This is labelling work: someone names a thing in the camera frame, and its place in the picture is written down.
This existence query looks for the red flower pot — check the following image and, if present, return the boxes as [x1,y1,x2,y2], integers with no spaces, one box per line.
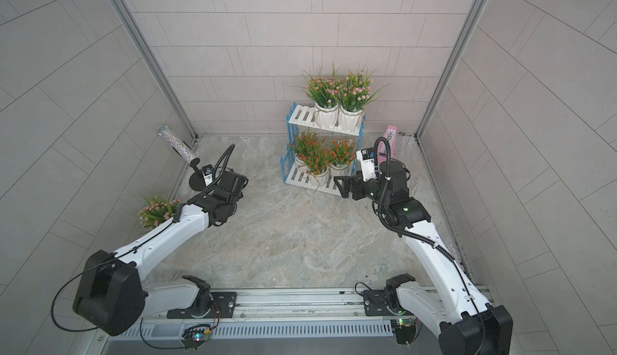
[329,138,357,176]
[305,148,331,187]
[289,131,321,167]

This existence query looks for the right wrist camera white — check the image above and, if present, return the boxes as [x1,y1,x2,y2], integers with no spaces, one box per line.
[356,147,379,182]

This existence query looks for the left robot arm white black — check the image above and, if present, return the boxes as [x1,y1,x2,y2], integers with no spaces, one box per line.
[72,146,248,336]

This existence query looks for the pink metronome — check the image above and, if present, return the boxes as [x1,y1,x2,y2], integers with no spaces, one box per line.
[378,125,398,164]

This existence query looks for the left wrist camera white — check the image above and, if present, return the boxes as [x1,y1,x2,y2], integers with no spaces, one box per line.
[202,165,214,186]

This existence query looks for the blue white two-tier rack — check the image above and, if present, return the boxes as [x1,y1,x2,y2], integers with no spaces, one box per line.
[280,103,365,196]

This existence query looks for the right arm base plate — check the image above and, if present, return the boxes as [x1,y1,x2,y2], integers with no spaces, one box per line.
[361,274,416,316]

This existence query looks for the glitter tube on black stand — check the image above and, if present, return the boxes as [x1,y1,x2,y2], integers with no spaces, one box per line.
[157,125,207,191]

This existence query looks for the circuit board with cables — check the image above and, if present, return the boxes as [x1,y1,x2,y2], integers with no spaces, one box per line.
[138,306,222,351]
[390,318,424,347]

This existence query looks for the pink flower pot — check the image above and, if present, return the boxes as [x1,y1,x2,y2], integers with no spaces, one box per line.
[138,196,180,230]
[332,69,382,131]
[303,67,339,128]

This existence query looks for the red flower pot back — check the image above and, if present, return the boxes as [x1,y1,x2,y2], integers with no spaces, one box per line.
[289,131,321,167]

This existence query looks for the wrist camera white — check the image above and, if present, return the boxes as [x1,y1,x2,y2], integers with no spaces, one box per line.
[356,147,379,182]
[202,165,214,186]

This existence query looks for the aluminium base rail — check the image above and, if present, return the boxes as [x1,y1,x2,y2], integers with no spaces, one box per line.
[98,284,500,342]

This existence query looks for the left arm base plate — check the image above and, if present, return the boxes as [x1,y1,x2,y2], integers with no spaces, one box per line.
[166,275,237,319]

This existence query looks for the left circuit board with cables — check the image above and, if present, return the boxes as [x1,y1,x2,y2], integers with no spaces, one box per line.
[138,306,222,351]

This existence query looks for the right circuit board with cables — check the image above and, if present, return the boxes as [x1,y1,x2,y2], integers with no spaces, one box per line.
[390,318,424,347]

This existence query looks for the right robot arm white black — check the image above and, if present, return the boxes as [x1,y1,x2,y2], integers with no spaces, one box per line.
[334,137,514,354]

